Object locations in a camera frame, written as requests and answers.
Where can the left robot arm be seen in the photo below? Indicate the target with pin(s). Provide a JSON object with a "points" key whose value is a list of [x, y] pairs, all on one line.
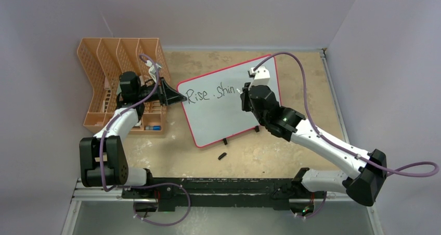
{"points": [[102, 158]]}

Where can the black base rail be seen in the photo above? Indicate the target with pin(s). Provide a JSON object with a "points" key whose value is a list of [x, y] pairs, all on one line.
{"points": [[280, 194]]}

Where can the blue small item in tray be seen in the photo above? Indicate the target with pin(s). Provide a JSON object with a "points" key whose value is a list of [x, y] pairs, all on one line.
{"points": [[153, 127]]}

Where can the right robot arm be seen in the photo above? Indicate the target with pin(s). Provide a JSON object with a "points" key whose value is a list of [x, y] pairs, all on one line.
{"points": [[357, 174]]}

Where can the pink-framed whiteboard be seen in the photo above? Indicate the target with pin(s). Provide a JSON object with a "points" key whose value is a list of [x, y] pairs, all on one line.
{"points": [[213, 106]]}

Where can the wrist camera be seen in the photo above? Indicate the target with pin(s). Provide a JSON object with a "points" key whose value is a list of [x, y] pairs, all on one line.
{"points": [[153, 69], [260, 76]]}

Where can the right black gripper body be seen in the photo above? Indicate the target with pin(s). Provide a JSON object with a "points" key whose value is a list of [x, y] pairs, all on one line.
{"points": [[247, 105]]}

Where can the black marker cap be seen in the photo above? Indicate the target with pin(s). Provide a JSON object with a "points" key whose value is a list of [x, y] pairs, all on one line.
{"points": [[222, 156]]}

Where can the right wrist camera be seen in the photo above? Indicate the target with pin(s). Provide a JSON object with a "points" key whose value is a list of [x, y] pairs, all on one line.
{"points": [[260, 76]]}

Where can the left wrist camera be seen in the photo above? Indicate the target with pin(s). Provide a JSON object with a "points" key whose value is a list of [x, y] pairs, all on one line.
{"points": [[153, 69]]}

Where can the orange plastic file organizer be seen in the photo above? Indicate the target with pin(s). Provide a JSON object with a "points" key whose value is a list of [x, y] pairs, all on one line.
{"points": [[104, 60]]}

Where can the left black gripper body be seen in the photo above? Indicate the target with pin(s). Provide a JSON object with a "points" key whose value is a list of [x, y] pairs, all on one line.
{"points": [[146, 91]]}

